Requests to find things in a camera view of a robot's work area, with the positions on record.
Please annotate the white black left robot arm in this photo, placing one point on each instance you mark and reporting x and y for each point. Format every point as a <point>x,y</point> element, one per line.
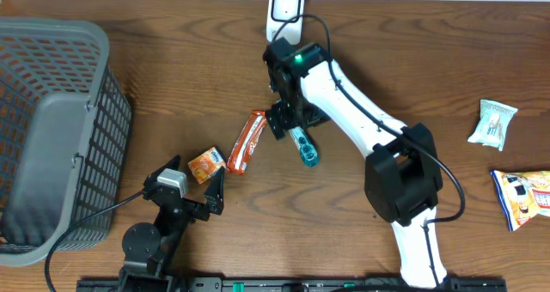
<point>149,247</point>

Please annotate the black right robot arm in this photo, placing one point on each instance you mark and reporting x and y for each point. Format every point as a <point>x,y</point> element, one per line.
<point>402,172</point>

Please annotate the yellow chips snack bag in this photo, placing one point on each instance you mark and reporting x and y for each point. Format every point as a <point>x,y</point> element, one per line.
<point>522,196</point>

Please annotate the small orange tissue pack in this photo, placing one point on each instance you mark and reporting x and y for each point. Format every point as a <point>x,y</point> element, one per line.
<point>206,165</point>

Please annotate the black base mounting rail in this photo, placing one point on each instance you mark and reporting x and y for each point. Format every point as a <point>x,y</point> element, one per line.
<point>216,284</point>

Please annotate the grey plastic shopping basket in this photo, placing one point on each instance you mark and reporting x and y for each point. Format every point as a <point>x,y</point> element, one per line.
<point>65,126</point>

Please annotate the white barcode scanner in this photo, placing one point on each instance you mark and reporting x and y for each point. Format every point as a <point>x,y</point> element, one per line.
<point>279,11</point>

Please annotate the teal Listerine mouthwash bottle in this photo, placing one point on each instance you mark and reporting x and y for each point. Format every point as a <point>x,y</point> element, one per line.
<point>307,151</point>

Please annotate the pale green snack packet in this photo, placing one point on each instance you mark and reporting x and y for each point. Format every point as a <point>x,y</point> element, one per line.
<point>494,121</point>

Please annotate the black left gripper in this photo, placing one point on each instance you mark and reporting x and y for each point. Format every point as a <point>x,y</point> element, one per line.
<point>214,202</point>

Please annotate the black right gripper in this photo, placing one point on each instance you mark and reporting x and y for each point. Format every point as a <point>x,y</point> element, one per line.
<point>279,123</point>

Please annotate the orange red snack bar wrapper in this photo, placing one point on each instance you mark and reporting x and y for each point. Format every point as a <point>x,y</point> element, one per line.
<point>246,143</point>

